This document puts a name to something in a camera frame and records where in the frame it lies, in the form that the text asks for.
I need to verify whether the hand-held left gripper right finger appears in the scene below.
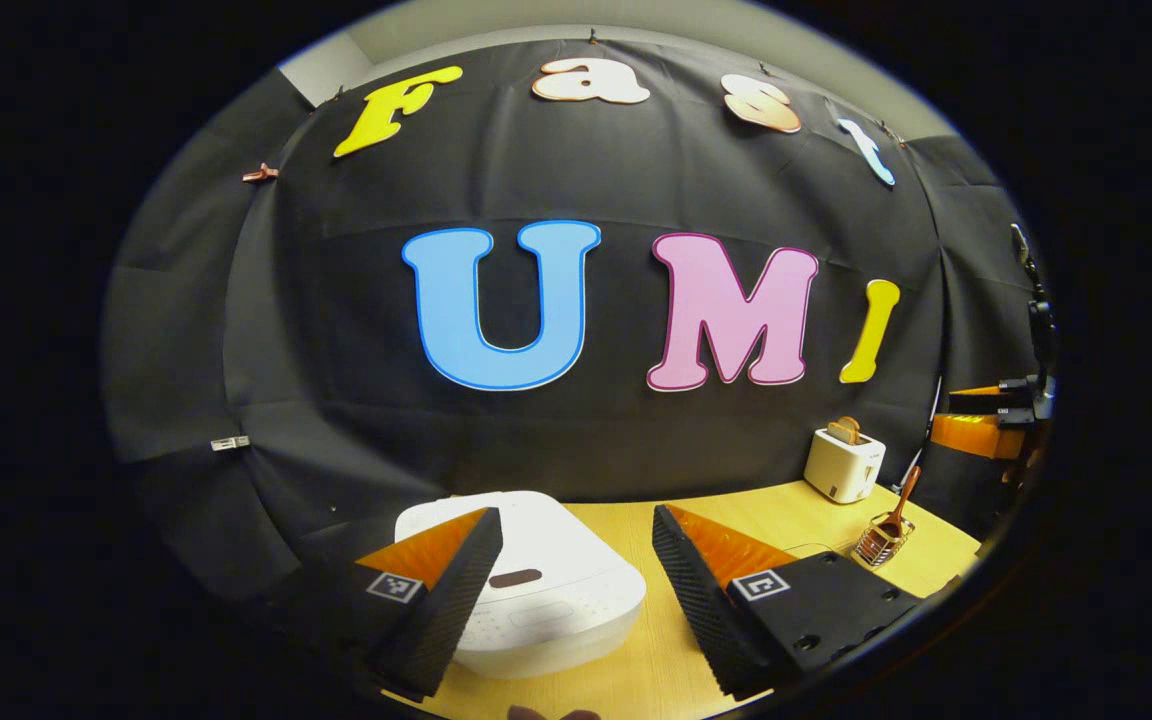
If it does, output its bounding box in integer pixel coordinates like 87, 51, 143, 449
651, 503, 924, 699

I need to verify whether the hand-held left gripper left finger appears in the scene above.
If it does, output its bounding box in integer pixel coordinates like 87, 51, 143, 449
271, 507, 505, 701

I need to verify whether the white rice cooker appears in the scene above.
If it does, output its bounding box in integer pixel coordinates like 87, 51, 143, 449
394, 490, 647, 681

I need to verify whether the metal wire chopstick holder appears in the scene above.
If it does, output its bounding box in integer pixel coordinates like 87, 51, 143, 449
853, 512, 917, 570

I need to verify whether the black stand pole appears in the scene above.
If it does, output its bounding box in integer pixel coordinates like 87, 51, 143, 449
1009, 223, 1057, 381

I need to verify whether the white toaster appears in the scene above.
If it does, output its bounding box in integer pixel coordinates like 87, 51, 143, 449
803, 427, 887, 504

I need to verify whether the black backdrop cloth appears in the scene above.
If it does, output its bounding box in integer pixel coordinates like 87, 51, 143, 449
101, 35, 1049, 601

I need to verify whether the toaster power cable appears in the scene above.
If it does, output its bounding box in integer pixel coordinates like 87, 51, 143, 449
898, 375, 943, 496

